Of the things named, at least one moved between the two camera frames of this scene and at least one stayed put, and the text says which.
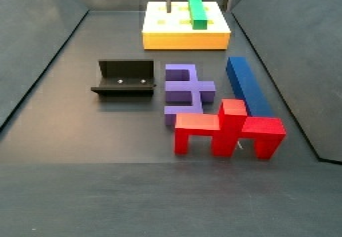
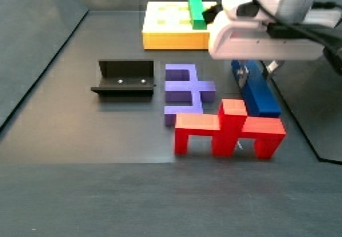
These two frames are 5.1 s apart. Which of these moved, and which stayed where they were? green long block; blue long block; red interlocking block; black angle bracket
Moved: blue long block
Stayed: green long block; red interlocking block; black angle bracket
